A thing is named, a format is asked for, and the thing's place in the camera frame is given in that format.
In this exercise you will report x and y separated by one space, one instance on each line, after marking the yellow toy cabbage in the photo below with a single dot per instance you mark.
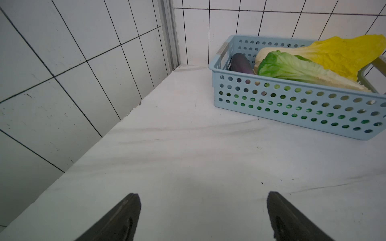
345 57

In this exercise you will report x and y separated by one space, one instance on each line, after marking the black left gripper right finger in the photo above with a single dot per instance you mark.
289 224

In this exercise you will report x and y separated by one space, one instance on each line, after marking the light blue perforated basket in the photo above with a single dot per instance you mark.
342 112

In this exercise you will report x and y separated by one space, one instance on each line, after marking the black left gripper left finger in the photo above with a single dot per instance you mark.
119 224

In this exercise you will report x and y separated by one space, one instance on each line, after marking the green toy lettuce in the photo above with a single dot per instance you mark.
289 67

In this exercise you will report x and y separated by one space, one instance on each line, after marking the purple toy eggplant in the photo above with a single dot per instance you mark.
239 63

